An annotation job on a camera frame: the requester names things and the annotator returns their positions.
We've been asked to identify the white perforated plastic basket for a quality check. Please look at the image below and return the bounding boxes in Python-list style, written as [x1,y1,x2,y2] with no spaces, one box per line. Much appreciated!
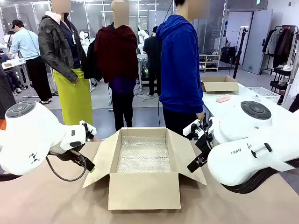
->
[246,86,282,105]

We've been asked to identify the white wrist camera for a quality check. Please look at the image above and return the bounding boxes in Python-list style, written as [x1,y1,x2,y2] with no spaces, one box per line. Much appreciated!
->
[79,120,97,142]
[183,119,202,136]

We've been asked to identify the white table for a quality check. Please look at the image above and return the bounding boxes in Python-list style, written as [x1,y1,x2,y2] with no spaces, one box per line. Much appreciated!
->
[201,85,299,124]

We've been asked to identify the shallow open cardboard box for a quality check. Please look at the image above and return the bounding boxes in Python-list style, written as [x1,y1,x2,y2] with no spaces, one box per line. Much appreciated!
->
[201,75,240,93]

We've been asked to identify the wooden shoe shelf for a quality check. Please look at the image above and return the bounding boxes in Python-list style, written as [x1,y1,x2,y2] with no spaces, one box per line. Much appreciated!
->
[199,54,221,72]

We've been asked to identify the person in light blue shirt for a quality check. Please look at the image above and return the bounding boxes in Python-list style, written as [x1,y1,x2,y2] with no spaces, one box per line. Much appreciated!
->
[10,19,53,105]

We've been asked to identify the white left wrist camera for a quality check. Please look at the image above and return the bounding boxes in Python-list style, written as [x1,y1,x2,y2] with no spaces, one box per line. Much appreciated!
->
[79,120,97,142]

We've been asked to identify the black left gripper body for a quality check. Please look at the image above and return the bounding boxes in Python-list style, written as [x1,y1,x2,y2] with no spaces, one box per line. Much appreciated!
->
[61,149,91,168]

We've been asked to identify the mannequin with yellow skirt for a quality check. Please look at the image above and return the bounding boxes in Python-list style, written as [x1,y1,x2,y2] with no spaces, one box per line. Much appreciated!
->
[38,0,94,126]

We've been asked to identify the blue hoodie person right forearm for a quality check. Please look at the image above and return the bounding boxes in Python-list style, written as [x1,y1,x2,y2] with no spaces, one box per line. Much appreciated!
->
[185,77,204,115]

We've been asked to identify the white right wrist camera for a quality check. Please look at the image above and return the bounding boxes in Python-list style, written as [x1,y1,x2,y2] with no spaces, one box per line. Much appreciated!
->
[183,119,202,136]

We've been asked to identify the mannequin with dark red shawl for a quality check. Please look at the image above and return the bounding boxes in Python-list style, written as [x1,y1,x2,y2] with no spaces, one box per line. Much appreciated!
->
[94,0,139,132]

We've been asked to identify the black rolling cart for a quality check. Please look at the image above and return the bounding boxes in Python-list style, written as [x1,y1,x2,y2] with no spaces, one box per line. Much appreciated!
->
[270,67,292,94]

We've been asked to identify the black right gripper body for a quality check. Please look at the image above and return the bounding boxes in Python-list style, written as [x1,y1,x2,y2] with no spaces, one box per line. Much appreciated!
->
[195,133,214,161]

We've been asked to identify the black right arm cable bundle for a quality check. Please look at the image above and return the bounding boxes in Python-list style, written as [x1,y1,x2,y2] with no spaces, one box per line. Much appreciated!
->
[221,160,299,195]

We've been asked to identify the person in black cap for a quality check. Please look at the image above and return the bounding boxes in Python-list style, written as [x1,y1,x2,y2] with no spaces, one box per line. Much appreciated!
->
[142,26,162,98]

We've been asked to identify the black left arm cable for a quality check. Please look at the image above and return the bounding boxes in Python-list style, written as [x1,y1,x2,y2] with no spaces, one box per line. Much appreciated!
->
[45,155,87,182]

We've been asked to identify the black clothes rack with garments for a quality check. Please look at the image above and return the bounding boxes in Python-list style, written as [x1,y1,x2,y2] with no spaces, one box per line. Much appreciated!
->
[260,24,299,76]

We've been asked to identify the black suitcases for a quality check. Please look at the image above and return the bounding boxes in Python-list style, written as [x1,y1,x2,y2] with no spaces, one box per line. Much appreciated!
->
[220,46,238,64]

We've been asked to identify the black tripod stand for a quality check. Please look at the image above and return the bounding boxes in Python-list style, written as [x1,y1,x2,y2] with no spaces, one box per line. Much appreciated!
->
[233,27,249,79]

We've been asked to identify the person in blue hoodie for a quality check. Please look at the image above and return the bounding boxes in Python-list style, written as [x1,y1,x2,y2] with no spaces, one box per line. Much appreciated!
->
[156,0,211,140]

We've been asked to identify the large open cardboard box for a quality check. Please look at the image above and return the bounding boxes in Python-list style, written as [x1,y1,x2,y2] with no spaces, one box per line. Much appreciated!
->
[82,126,208,210]

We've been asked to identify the clear bubble wrap sheet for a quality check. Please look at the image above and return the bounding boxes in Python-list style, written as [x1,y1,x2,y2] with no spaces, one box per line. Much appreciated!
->
[116,135,172,174]

